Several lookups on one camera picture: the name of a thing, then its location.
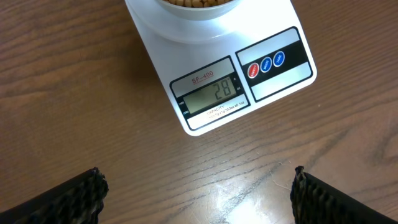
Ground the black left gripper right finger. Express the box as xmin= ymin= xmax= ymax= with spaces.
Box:
xmin=290 ymin=166 xmax=397 ymax=224

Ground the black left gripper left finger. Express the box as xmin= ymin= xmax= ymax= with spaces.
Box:
xmin=1 ymin=167 xmax=109 ymax=224

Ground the white digital kitchen scale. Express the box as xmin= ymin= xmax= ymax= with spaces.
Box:
xmin=126 ymin=0 xmax=317 ymax=136

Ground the white round bowl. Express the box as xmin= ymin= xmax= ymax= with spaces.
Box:
xmin=156 ymin=0 xmax=242 ymax=21

